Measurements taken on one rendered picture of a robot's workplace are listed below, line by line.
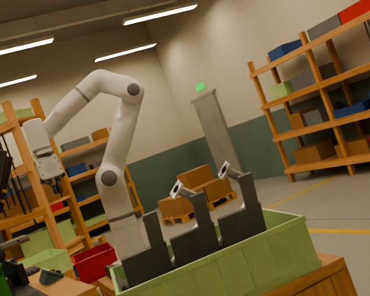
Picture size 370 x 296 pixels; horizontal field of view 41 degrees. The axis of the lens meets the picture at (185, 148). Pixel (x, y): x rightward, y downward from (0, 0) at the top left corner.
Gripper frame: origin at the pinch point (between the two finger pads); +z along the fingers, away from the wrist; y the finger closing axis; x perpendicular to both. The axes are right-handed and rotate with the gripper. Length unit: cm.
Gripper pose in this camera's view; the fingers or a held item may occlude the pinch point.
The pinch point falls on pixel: (56, 188)
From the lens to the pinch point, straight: 221.3
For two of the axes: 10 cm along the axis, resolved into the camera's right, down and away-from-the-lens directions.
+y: 8.3, -3.1, 4.7
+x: -4.5, 1.5, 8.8
